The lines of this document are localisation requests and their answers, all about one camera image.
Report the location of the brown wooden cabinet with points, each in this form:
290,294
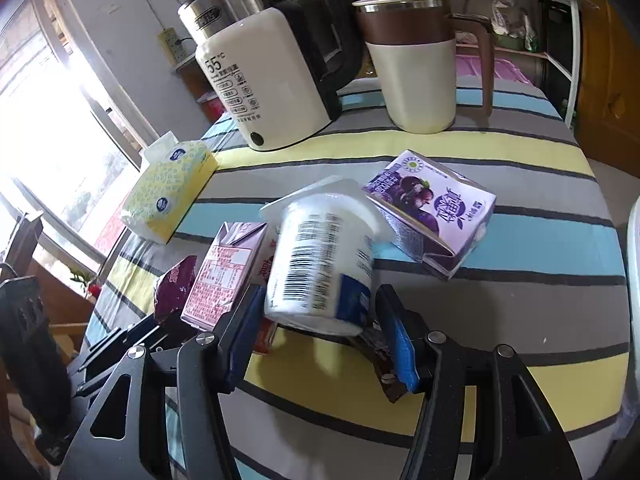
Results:
192,80

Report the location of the pink-lidded storage box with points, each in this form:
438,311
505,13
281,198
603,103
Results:
505,72

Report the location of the wooden chair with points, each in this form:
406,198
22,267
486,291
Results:
55,290

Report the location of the yellow tissue pack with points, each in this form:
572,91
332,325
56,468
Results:
165,185

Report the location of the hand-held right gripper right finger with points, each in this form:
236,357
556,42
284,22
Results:
400,355

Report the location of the pink drink carton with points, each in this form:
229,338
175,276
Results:
220,270

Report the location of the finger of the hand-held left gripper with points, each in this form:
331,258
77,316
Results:
142,327
92,380

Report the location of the wooden door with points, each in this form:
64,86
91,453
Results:
610,85

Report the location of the purple snack wrapper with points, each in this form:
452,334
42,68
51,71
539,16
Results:
175,285

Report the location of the printed plastic bags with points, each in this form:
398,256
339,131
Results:
515,25

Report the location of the white wall switch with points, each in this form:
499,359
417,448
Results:
110,6

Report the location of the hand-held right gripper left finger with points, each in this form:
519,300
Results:
245,342

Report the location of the white window frame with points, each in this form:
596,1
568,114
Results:
100,60

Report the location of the white-rimmed trash bin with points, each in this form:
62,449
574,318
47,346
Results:
634,230

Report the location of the white shelf unit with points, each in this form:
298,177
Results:
560,65

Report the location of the yellow power strip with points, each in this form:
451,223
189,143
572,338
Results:
171,46

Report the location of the cream and brown lidded mug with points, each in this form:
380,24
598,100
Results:
420,85

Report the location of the purple drink carton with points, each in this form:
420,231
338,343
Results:
435,210

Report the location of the white yogurt cup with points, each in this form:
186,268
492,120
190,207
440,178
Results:
320,260

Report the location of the brown chocolate wrapper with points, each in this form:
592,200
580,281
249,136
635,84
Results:
387,385

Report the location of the striped tablecloth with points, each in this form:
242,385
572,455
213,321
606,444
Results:
500,310

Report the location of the white electric kettle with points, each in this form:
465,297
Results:
265,85

